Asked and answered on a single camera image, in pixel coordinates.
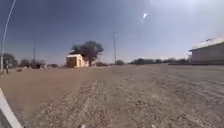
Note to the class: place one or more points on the person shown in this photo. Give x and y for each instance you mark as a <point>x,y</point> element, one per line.
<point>6,67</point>

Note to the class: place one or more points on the tall thin street pole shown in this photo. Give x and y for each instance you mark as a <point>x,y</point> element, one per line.
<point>115,50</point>

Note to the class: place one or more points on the distant row of bushes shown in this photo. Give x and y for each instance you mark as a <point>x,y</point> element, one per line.
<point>153,61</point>

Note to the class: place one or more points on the large dark tree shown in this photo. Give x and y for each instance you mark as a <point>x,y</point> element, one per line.
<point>90,50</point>

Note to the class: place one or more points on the small yellow building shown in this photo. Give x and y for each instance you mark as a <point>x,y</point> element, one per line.
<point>76,61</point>

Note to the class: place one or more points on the dark leafy tree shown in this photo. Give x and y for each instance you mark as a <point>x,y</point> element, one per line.
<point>9,60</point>

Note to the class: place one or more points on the long grey building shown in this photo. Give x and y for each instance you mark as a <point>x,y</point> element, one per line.
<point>208,53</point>

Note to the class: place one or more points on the robot's own part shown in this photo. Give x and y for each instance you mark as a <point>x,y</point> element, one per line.
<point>153,126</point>
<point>82,126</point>

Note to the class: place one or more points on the low dark bushes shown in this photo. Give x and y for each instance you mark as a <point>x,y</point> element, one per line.
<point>33,63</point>

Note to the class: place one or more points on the curved pale lamp pole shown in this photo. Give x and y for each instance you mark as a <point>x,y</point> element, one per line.
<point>3,43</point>

